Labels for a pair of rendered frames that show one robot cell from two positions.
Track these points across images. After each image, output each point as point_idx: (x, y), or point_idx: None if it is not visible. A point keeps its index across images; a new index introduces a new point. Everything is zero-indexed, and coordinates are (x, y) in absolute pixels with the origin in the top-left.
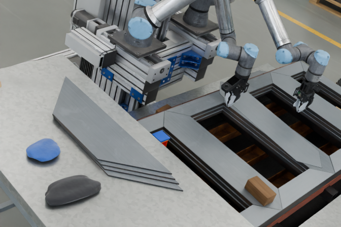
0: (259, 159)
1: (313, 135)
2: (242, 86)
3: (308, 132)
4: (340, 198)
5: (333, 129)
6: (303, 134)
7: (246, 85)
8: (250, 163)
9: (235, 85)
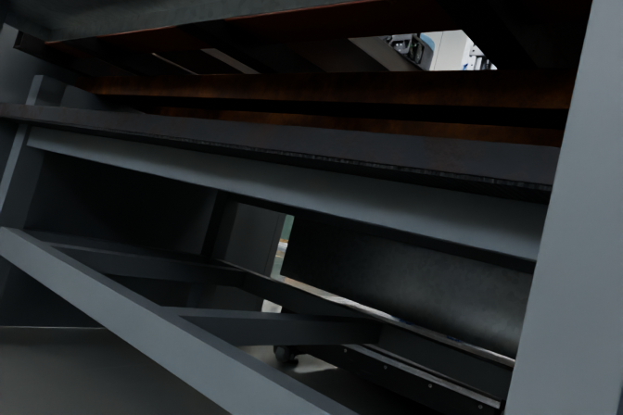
0: (311, 123)
1: None
2: (392, 35)
3: (538, 139)
4: (184, 0)
5: None
6: (503, 130)
7: (404, 35)
8: (287, 117)
9: (382, 36)
